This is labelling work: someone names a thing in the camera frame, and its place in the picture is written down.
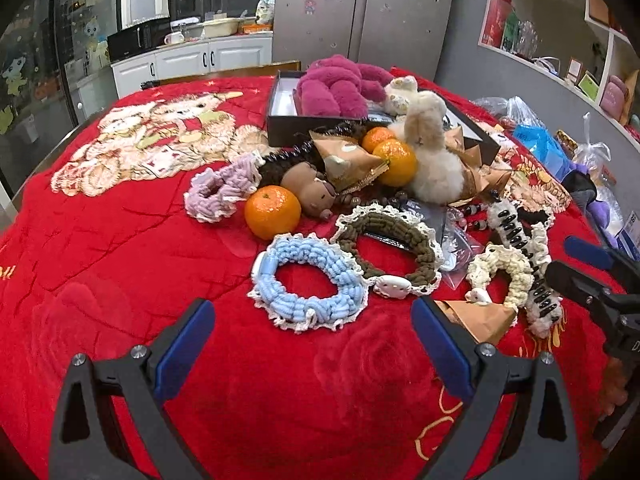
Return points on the white cup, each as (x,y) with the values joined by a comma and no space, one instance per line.
(173,38)

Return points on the gold snack packet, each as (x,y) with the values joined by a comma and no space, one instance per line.
(345,160)
(475,317)
(480,160)

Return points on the white fluffy hair claw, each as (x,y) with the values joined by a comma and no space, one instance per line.
(522,247)

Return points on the glass jars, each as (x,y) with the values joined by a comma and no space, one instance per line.
(526,40)

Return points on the small cream plush bear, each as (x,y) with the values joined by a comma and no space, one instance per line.
(400,95)

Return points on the green box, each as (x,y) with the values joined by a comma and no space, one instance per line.
(510,32)

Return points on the brown capybara plush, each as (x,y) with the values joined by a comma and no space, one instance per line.
(305,185)

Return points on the doll fridge magnet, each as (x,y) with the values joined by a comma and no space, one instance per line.
(310,7)

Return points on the purple knitted scrunchie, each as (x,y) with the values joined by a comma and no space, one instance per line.
(200,200)

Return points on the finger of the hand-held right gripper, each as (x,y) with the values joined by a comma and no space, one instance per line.
(575,280)
(590,252)

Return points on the magenta plush toy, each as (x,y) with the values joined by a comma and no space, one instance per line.
(330,90)

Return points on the black lace-trimmed scrunchie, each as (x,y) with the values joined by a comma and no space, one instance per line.
(532,212)

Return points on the black cardboard box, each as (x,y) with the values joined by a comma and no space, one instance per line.
(280,130)

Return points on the cream plastic basin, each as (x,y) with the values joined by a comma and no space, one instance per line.
(220,27)

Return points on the blue knitted scrunchie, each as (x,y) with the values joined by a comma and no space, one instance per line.
(300,250)

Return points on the red gift box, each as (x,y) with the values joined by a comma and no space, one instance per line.
(496,22)

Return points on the pink case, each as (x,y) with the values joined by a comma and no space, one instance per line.
(614,96)

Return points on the glass door with stickers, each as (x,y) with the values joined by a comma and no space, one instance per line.
(45,60)

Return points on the black microwave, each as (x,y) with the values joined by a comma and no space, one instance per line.
(137,40)

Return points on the beige fluffy plush toy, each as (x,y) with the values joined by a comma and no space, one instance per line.
(435,170)

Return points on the olive brown lace scrunchie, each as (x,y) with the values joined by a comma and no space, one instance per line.
(385,222)

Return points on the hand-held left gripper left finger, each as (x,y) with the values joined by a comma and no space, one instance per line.
(185,347)

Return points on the printed plastic bag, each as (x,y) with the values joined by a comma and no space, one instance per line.
(266,7)

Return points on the red printed blanket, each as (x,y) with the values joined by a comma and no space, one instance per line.
(125,260)

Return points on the cream knitted scrunchie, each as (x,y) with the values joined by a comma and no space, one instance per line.
(500,260)

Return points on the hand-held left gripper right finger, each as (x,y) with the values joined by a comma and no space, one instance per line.
(440,347)

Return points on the orange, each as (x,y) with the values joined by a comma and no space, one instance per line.
(377,139)
(397,162)
(272,212)

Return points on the green framed card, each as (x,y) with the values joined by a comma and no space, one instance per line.
(589,86)

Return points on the blue plastic bag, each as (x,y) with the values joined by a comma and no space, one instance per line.
(542,147)

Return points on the white kitchen cabinet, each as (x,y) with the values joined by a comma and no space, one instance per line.
(185,62)

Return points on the tied clear plastic bag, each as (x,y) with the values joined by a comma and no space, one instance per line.
(595,147)

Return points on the purple cloth item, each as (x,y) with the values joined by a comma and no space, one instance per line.
(595,200)

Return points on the person's right hand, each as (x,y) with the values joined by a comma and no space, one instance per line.
(616,385)

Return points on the silver refrigerator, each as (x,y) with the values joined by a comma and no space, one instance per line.
(360,15)

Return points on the clear plastic zip bag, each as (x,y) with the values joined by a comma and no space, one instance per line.
(455,250)

